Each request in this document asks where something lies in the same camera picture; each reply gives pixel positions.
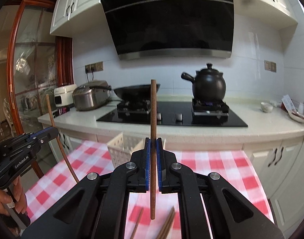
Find red white checkered tablecloth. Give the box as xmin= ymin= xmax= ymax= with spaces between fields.
xmin=22 ymin=139 xmax=283 ymax=238

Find gold wall socket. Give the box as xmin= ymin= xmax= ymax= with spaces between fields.
xmin=264 ymin=61 xmax=277 ymax=73
xmin=85 ymin=62 xmax=103 ymax=73

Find white rice cooker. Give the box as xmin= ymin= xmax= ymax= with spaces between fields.
xmin=54 ymin=84 xmax=77 ymax=107

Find stainless steel pressure cooker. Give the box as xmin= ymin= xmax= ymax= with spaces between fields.
xmin=73 ymin=80 xmax=113 ymax=111

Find black range hood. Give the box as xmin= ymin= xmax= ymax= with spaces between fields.
xmin=101 ymin=0 xmax=235 ymax=60

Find red and white packet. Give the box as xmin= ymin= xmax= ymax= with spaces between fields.
xmin=282 ymin=94 xmax=297 ymax=112

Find small white ceramic cup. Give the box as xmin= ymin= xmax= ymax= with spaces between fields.
xmin=260 ymin=102 xmax=273 ymax=113

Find wooden glass door frame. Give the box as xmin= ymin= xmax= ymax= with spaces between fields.
xmin=0 ymin=0 xmax=75 ymax=180

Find white upper cabinet left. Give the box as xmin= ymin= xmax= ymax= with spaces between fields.
xmin=50 ymin=0 xmax=105 ymax=38

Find white carved chair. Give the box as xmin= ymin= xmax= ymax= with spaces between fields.
xmin=3 ymin=98 xmax=17 ymax=137

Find gold wall socket left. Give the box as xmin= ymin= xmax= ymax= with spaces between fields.
xmin=85 ymin=62 xmax=103 ymax=73

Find black glass gas stove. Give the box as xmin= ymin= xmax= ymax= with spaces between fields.
xmin=97 ymin=99 xmax=248 ymax=127

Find person's left hand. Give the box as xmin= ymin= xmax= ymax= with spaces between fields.
xmin=0 ymin=177 xmax=27 ymax=216

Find gold wall socket right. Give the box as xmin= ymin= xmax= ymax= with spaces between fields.
xmin=264 ymin=61 xmax=277 ymax=73

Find white upper cabinet right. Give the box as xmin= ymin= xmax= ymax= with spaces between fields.
xmin=234 ymin=0 xmax=298 ymax=30

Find white lower cabinets with countertop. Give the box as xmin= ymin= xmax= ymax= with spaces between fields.
xmin=37 ymin=94 xmax=304 ymax=237

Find white perforated utensil basket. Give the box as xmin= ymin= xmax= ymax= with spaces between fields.
xmin=106 ymin=132 xmax=168 ymax=169

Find white cabinet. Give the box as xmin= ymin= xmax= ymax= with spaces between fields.
xmin=50 ymin=0 xmax=105 ymax=38
xmin=234 ymin=0 xmax=298 ymax=30

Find black wok pan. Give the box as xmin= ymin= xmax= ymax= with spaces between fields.
xmin=114 ymin=84 xmax=151 ymax=101

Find black clay pot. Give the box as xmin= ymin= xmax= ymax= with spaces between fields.
xmin=181 ymin=63 xmax=226 ymax=102

